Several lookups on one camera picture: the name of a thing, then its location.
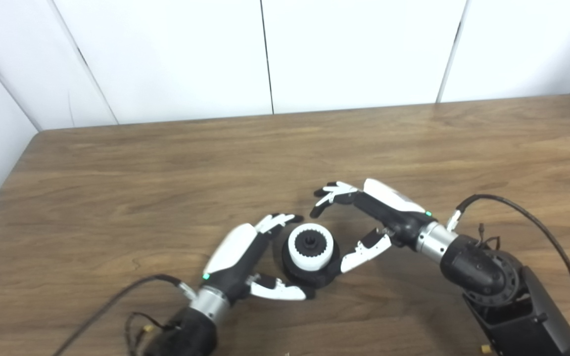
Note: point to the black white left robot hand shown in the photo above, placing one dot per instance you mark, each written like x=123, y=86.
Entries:
x=233, y=252

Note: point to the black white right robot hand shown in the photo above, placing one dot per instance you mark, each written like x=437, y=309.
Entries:
x=394, y=212

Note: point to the round black stepped part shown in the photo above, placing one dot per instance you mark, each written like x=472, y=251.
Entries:
x=314, y=278

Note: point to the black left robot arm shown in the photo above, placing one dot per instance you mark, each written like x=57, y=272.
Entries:
x=186, y=331

